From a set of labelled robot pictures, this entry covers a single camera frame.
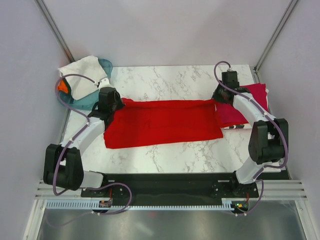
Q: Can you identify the folded red t-shirt in stack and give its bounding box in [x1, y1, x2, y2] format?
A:
[215, 102, 229, 128]

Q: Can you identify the orange garment in basket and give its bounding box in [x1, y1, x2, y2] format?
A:
[57, 78, 69, 94]

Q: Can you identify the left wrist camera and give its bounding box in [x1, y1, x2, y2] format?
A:
[97, 77, 121, 104]

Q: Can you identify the right aluminium frame post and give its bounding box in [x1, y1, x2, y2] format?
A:
[253, 0, 300, 75]

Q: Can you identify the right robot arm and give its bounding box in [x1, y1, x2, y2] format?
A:
[212, 82, 289, 197]

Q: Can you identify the dark green garment in basket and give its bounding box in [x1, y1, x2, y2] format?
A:
[64, 78, 72, 95]

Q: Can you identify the red t-shirt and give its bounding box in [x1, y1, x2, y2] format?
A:
[103, 98, 223, 149]
[215, 102, 229, 128]

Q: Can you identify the white t-shirt in basket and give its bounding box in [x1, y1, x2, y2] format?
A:
[58, 55, 109, 101]

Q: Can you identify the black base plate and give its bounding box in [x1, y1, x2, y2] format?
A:
[81, 173, 259, 205]

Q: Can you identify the white slotted cable duct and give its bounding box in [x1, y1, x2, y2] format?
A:
[45, 199, 234, 211]

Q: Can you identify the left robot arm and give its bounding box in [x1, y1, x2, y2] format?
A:
[43, 91, 125, 196]

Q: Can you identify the teal plastic basket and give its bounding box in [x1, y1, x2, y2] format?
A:
[57, 57, 113, 111]

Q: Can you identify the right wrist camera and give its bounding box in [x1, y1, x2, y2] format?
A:
[221, 70, 240, 89]

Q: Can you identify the left aluminium frame post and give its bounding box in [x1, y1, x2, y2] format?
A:
[34, 0, 75, 63]

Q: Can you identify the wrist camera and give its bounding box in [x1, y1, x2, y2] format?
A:
[221, 70, 240, 89]
[97, 77, 121, 104]

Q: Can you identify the aluminium frame post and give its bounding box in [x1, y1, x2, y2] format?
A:
[253, 0, 300, 75]
[34, 0, 75, 63]

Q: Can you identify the folded magenta t-shirt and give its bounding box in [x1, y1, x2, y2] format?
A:
[227, 83, 267, 125]

